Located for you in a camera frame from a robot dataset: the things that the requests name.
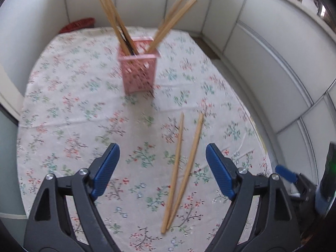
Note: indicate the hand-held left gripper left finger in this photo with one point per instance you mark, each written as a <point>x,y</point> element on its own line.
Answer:
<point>107,168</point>

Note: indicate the floral printed cloth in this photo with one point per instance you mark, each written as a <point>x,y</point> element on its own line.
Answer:
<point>78,115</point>

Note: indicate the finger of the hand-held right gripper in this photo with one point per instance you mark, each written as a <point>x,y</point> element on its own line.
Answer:
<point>286,173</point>

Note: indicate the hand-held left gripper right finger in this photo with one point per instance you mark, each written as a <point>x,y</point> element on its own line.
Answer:
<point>220,170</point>

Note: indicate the white kitchen cabinets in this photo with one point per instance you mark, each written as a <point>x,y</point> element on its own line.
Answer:
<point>275,57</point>

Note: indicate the glass sliding door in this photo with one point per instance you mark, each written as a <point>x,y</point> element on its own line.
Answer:
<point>10,149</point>

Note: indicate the pink plastic utensil basket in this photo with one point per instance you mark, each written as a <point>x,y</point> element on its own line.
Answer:
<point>139,73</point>

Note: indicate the light bamboo chopstick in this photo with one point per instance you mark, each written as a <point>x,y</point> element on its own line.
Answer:
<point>184,7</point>
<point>189,162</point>
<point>174,168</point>
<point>113,13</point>
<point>162,35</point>
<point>172,10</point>
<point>107,15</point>

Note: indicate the red trash bin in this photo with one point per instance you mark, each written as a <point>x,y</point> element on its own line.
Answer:
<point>78,25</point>

